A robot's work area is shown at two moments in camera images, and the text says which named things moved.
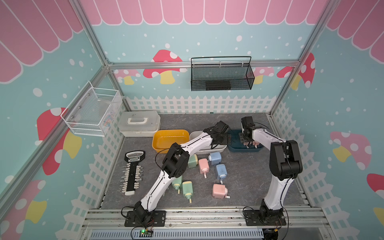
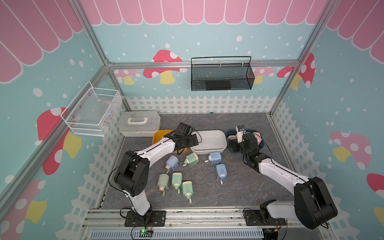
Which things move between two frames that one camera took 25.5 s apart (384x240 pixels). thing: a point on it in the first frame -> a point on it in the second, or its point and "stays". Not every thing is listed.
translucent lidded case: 139,123 stays
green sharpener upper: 192,161 stays
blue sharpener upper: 215,158 stays
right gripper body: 242,137 -> 244,153
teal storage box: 237,146 stays
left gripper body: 223,139 -> 188,141
